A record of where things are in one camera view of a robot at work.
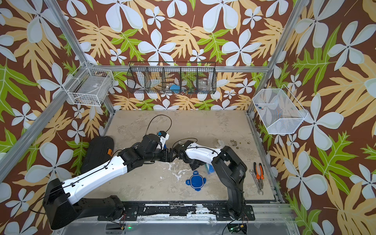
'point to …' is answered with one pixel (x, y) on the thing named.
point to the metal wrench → (259, 190)
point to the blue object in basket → (175, 88)
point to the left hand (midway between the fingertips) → (176, 152)
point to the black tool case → (100, 150)
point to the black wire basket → (172, 77)
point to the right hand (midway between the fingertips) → (201, 162)
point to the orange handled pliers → (260, 177)
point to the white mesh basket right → (280, 112)
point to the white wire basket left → (89, 86)
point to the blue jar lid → (196, 181)
